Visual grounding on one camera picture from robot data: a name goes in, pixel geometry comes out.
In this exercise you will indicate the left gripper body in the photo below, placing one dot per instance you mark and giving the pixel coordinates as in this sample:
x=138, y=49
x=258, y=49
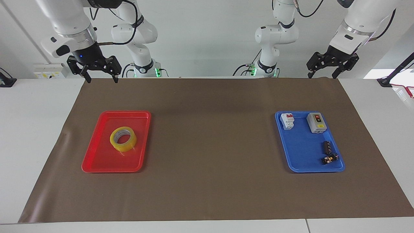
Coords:
x=338, y=55

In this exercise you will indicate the black cylindrical component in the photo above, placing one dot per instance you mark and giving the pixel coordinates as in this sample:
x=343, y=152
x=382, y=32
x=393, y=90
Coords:
x=326, y=147

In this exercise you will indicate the white circuit breaker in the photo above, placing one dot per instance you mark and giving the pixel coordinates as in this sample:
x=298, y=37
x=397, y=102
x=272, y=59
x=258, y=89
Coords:
x=287, y=121

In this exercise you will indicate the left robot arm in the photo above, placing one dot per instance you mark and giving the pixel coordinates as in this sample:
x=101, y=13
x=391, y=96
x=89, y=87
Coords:
x=352, y=29

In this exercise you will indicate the white wall socket box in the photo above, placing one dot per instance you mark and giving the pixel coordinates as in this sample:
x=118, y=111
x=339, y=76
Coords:
x=50, y=70

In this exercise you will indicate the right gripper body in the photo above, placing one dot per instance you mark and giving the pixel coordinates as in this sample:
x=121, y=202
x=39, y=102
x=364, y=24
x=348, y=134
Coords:
x=88, y=53

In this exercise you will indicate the red plastic tray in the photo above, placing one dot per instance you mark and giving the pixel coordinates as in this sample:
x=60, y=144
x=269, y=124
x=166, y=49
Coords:
x=97, y=158

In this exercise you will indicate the black component with yellow label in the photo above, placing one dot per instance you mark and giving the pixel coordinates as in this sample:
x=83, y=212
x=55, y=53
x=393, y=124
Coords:
x=330, y=159

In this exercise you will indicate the yellow tape roll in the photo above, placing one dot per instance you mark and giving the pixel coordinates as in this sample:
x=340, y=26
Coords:
x=114, y=142

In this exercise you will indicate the grey switch box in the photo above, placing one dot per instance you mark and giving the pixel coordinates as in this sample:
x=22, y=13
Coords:
x=317, y=123

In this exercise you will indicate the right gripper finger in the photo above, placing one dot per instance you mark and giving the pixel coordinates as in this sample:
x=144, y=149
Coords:
x=77, y=66
x=113, y=66

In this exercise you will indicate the black stand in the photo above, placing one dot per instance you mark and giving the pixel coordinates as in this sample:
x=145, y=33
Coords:
x=386, y=81
x=6, y=82

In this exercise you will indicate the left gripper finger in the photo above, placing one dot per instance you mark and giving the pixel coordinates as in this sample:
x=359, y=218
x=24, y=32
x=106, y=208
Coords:
x=315, y=63
x=349, y=64

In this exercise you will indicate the blue plastic tray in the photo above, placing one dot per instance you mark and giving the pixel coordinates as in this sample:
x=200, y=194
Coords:
x=304, y=152

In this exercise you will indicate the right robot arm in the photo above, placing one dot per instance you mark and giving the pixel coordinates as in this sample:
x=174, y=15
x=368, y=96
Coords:
x=69, y=22

